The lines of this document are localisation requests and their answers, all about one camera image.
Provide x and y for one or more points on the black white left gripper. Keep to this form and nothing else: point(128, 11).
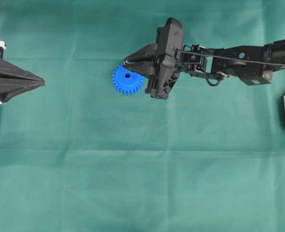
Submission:
point(10, 89)

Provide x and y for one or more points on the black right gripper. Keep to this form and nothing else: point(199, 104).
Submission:
point(163, 73)

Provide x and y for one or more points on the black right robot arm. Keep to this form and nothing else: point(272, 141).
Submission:
point(253, 65)

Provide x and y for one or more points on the blue plastic gear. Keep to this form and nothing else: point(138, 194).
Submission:
point(126, 82)

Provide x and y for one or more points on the green table cloth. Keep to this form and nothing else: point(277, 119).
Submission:
point(77, 156)

